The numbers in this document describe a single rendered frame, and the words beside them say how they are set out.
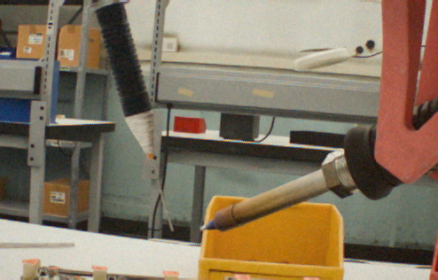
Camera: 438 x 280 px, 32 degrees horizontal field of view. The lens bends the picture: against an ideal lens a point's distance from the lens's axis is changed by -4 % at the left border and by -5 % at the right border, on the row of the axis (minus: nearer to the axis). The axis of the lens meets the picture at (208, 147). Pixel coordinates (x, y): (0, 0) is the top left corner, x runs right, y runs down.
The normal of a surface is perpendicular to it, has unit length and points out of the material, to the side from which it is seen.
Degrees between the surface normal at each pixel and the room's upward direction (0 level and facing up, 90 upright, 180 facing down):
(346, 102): 90
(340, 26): 90
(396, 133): 99
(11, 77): 90
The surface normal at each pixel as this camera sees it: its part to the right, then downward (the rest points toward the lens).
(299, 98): -0.23, 0.04
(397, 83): -0.72, 0.14
